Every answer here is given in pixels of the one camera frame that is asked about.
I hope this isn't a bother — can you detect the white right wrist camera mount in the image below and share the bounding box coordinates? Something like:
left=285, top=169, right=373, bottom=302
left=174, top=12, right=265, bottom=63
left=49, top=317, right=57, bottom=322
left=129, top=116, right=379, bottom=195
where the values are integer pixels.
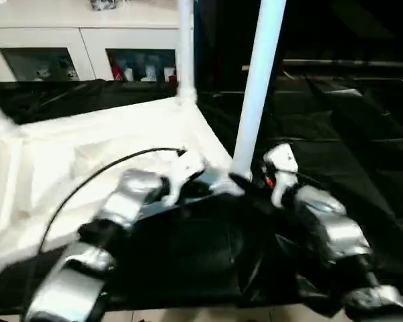
left=261, top=142, right=300, bottom=208

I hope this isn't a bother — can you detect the black fabric backdrop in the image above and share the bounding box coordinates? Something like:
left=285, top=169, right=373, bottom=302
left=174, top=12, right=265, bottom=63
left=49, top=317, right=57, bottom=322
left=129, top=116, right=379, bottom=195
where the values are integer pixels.
left=192, top=0, right=403, bottom=82

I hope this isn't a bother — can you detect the dark patterned cabinet-top object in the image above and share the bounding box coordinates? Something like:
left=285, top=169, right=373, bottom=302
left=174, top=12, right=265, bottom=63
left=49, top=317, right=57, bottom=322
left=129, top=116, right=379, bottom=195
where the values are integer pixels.
left=88, top=0, right=119, bottom=11

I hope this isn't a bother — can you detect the white plastic table top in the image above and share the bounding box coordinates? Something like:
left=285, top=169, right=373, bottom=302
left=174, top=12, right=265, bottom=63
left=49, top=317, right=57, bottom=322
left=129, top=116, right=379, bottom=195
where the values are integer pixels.
left=0, top=95, right=243, bottom=280

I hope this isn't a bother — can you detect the white glass door cabinet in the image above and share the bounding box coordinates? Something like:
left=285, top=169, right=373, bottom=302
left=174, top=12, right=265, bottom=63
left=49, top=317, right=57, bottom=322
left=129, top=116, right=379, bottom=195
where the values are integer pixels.
left=0, top=0, right=183, bottom=84

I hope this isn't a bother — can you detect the grey metal rail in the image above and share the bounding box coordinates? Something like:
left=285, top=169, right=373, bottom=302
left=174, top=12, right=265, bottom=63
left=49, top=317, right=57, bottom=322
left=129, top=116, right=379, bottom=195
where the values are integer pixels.
left=283, top=58, right=403, bottom=68

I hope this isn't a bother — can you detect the black mat cloth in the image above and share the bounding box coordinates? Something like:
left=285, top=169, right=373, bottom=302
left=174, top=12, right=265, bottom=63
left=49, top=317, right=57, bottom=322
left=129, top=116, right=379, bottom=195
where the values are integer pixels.
left=0, top=75, right=403, bottom=319

